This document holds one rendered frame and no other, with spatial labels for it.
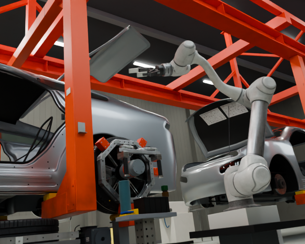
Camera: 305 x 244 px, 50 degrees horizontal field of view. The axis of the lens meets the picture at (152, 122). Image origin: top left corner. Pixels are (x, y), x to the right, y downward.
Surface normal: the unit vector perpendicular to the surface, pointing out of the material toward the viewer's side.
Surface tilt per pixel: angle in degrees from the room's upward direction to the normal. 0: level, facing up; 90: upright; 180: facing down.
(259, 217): 90
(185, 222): 90
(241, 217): 90
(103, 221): 90
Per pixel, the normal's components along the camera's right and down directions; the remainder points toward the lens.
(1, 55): 0.61, -0.33
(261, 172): 0.18, -0.25
